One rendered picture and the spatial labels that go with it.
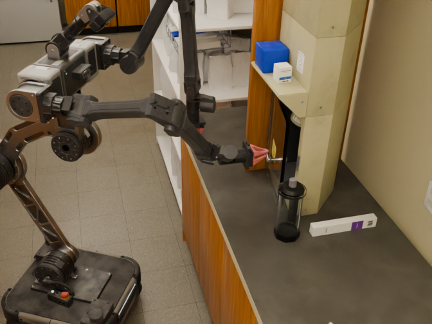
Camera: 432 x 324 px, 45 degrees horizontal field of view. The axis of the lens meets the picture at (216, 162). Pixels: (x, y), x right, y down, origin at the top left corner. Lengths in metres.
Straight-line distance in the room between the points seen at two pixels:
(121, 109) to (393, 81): 1.10
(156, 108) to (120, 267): 1.49
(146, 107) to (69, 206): 2.27
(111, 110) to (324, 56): 0.75
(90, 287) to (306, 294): 1.34
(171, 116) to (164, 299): 1.64
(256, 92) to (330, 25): 0.56
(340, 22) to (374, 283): 0.92
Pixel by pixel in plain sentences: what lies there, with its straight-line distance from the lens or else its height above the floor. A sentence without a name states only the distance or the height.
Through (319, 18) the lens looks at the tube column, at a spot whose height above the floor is 1.78.
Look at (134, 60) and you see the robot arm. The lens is 2.27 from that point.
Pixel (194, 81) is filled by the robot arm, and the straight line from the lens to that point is 2.23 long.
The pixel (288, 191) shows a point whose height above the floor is 1.18.
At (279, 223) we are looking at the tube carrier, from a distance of 2.05.
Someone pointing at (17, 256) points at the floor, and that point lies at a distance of 3.55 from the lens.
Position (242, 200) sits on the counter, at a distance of 2.27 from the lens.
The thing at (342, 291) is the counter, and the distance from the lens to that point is 1.94.
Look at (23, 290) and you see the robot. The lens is 2.98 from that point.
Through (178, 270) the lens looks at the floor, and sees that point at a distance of 3.28.
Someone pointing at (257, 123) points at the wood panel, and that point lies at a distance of 2.34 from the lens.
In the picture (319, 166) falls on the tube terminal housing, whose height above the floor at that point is 1.18.
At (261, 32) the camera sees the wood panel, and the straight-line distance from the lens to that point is 2.17.
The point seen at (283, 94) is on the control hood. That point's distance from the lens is 1.87.
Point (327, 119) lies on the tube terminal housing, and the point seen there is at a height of 1.39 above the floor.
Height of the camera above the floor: 2.32
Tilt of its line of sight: 33 degrees down
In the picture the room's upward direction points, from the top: 2 degrees clockwise
